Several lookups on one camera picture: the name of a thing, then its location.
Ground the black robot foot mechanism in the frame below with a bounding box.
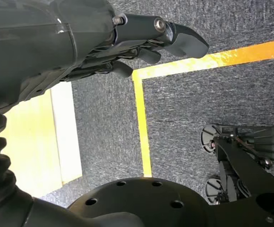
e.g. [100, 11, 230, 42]
[200, 123, 274, 206]

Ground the yellow floor tape line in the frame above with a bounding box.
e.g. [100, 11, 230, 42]
[131, 38, 274, 178]

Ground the pale wooden desk panel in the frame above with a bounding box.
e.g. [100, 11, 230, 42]
[0, 82, 83, 199]

